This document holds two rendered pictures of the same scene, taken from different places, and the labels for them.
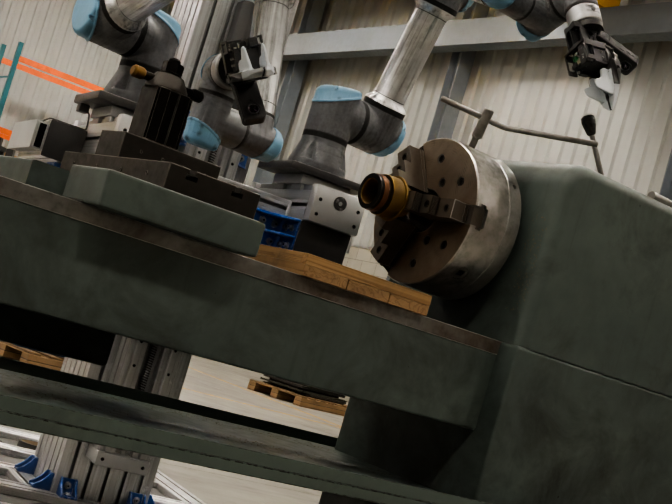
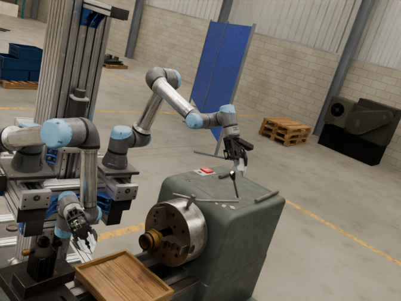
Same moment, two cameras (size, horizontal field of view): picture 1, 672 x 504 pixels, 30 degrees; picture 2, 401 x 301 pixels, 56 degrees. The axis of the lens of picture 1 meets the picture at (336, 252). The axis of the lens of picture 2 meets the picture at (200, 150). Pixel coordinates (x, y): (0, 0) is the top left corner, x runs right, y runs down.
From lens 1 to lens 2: 1.65 m
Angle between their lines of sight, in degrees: 28
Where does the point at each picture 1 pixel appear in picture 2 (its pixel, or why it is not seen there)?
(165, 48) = not seen: hidden behind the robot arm
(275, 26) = (92, 166)
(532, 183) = (211, 220)
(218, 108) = not seen: hidden behind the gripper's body
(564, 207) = (225, 235)
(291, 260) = not seen: outside the picture
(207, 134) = (66, 235)
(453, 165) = (179, 221)
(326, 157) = (119, 163)
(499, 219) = (199, 245)
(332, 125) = (120, 149)
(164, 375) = (61, 249)
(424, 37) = (157, 105)
